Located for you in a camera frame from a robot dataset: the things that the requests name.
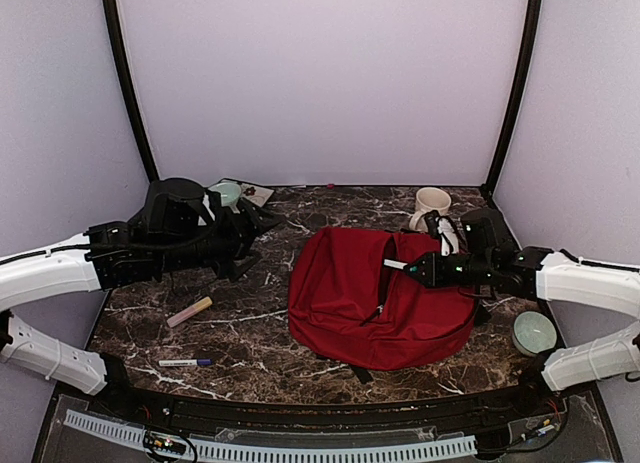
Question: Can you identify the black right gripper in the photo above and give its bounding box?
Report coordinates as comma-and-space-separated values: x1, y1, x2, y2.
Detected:
405, 251, 495, 289

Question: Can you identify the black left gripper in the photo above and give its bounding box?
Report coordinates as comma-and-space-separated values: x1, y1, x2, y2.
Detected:
154, 196, 283, 282

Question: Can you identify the pink yellow highlighter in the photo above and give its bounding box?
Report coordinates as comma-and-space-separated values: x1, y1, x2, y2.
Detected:
167, 297, 213, 328

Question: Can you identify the red backpack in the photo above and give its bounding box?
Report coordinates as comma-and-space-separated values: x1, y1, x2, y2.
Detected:
288, 227, 483, 371

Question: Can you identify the white pen purple cap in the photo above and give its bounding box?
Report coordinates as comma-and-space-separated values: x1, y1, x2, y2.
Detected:
158, 358, 213, 367

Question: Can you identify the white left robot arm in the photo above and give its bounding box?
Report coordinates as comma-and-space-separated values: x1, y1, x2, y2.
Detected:
1, 204, 280, 419

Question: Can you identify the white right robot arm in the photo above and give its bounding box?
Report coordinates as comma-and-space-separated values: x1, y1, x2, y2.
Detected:
402, 208, 639, 417

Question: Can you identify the floral patterned square plate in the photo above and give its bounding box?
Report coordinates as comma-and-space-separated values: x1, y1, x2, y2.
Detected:
238, 182, 274, 207

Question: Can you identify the pale green ceramic bowl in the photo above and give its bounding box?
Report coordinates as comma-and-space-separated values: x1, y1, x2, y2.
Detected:
208, 181, 242, 213

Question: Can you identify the white mug with red pattern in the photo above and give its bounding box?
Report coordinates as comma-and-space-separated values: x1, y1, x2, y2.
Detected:
408, 187, 452, 232

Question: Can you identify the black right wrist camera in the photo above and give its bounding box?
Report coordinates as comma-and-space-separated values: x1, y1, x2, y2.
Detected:
460, 208, 516, 254

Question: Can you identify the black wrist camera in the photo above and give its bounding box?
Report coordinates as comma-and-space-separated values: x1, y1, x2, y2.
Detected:
140, 178, 206, 238
460, 208, 516, 254

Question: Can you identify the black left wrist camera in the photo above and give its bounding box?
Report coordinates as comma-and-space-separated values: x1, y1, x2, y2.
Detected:
140, 178, 206, 238

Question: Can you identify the black enclosure frame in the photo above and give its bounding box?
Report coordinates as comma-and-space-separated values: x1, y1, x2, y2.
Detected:
49, 0, 601, 434

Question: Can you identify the white slotted cable duct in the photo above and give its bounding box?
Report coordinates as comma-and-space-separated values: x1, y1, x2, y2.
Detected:
63, 410, 478, 462

